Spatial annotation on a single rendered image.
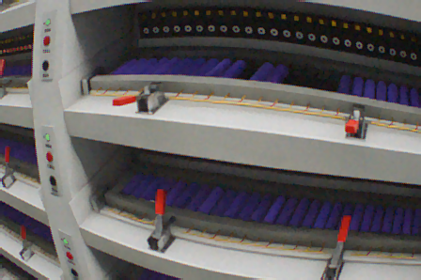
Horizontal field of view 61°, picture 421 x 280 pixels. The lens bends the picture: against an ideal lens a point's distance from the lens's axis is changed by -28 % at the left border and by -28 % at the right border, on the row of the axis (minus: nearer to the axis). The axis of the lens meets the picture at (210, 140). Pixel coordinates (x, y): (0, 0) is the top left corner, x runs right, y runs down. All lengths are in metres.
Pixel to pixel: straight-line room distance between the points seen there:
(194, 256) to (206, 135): 0.18
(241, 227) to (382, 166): 0.25
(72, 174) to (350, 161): 0.43
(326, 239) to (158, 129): 0.27
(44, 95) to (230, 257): 0.39
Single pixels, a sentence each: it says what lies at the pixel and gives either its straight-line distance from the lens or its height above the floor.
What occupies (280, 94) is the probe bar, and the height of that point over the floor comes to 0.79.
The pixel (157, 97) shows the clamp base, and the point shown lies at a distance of 0.59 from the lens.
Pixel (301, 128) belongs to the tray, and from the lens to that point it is 0.51.
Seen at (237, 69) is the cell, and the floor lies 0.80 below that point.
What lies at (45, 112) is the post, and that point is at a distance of 0.72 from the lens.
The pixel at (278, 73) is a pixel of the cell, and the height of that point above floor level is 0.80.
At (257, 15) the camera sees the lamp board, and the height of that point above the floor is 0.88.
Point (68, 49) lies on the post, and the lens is 0.67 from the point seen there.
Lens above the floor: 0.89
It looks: 16 degrees down
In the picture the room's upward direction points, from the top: straight up
